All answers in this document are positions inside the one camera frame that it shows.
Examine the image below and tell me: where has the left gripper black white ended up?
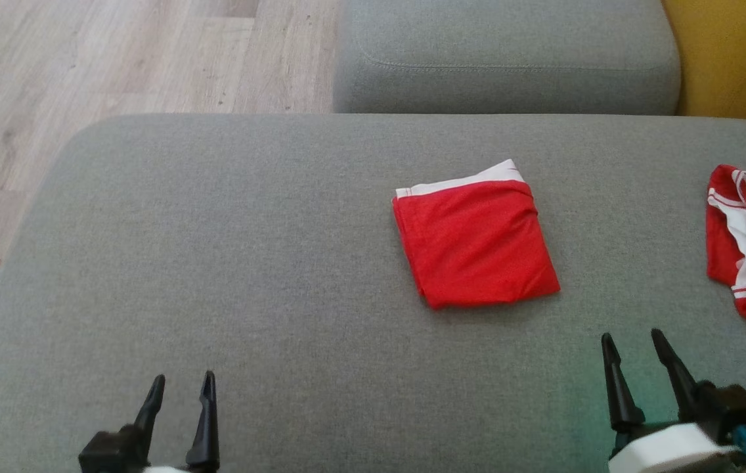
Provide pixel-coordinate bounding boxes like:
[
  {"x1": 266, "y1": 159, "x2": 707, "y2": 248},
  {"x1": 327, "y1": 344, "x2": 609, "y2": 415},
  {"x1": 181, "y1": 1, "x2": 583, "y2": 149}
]
[{"x1": 77, "y1": 370, "x2": 221, "y2": 473}]

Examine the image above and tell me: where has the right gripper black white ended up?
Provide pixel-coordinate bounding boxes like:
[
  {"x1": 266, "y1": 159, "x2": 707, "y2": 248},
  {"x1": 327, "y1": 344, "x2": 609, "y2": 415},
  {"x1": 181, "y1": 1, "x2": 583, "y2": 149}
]
[{"x1": 600, "y1": 328, "x2": 746, "y2": 473}]

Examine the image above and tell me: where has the red garment with white trim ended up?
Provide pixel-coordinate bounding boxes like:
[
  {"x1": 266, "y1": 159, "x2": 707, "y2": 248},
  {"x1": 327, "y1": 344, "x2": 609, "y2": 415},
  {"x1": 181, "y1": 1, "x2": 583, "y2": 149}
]
[{"x1": 391, "y1": 158, "x2": 561, "y2": 310}]

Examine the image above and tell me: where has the large grey sofa seat cushion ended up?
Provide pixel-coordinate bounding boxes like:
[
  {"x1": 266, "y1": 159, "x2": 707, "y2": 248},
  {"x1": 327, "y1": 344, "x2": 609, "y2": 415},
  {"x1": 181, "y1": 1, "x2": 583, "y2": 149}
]
[{"x1": 0, "y1": 112, "x2": 746, "y2": 473}]

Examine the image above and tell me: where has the large yellow sofa back cushion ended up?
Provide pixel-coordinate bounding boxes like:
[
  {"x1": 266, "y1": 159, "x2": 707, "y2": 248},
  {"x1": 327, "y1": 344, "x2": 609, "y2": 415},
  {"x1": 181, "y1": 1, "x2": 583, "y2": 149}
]
[{"x1": 661, "y1": 0, "x2": 746, "y2": 125}]

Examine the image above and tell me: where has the medium grey sofa seat cushion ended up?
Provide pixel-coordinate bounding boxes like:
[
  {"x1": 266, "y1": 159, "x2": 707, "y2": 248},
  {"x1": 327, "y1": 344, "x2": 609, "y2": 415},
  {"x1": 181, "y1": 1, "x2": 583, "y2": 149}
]
[{"x1": 332, "y1": 0, "x2": 682, "y2": 116}]

